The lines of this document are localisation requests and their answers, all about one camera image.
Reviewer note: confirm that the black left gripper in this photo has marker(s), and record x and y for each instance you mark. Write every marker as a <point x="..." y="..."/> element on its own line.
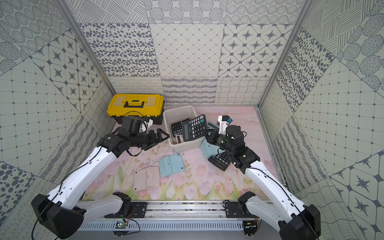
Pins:
<point x="153" y="138"/>

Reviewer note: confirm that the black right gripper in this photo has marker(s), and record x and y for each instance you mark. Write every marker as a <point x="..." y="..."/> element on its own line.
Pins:
<point x="213" y="137"/>

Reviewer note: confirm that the black calculator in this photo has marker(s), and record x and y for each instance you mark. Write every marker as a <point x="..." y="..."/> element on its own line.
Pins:
<point x="177" y="130"/>
<point x="221" y="161"/>

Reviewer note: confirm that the black calculator face down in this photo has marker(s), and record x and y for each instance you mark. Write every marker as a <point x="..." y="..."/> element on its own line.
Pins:
<point x="195" y="128"/>

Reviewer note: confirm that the light blue calculator face down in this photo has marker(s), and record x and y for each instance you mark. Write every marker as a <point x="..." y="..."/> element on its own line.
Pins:
<point x="209" y="150"/>

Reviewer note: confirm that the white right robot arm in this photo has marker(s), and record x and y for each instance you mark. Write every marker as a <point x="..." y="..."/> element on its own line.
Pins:
<point x="276" y="195"/>

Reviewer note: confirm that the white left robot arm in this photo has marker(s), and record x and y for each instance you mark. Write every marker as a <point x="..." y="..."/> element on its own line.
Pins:
<point x="62" y="210"/>

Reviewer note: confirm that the white plastic storage box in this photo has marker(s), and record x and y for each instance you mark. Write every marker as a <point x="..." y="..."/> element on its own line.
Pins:
<point x="178" y="114"/>

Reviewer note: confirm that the light blue calculator back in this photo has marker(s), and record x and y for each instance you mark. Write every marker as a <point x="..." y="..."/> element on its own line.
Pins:
<point x="170" y="165"/>

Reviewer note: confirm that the pink calculator face down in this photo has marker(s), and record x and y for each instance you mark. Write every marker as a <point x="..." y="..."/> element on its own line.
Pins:
<point x="146" y="178"/>

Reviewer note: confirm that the teal calculator face up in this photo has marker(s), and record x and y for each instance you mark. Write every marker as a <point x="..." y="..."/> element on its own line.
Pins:
<point x="213" y="126"/>

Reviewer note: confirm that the yellow and black toolbox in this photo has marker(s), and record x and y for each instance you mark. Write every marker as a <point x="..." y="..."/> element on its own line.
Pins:
<point x="147" y="105"/>

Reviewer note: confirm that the floral pink table mat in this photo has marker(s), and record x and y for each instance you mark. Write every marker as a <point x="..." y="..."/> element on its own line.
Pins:
<point x="200" y="180"/>

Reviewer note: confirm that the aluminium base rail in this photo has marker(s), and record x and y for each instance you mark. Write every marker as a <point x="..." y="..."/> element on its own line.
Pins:
<point x="198" y="216"/>

